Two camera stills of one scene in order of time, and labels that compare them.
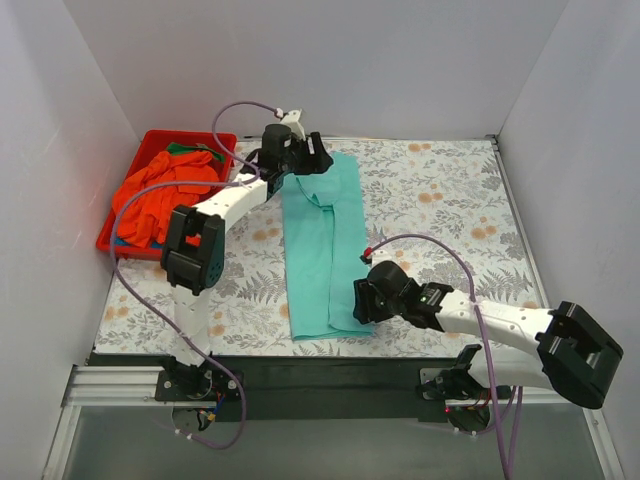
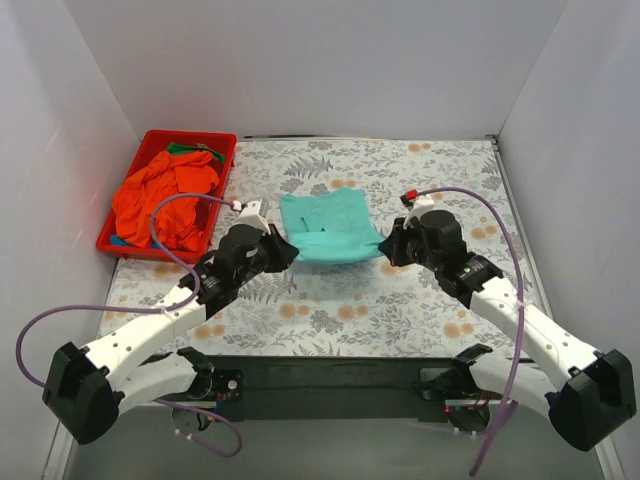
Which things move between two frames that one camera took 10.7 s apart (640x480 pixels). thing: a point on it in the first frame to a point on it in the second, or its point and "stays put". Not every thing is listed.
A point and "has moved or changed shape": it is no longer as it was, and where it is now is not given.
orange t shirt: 144,214 stays put
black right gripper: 363,304 to 400,245
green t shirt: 179,148 stays put
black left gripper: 314,156 to 275,248
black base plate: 321,389 stays put
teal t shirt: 326,249 has moved or changed shape
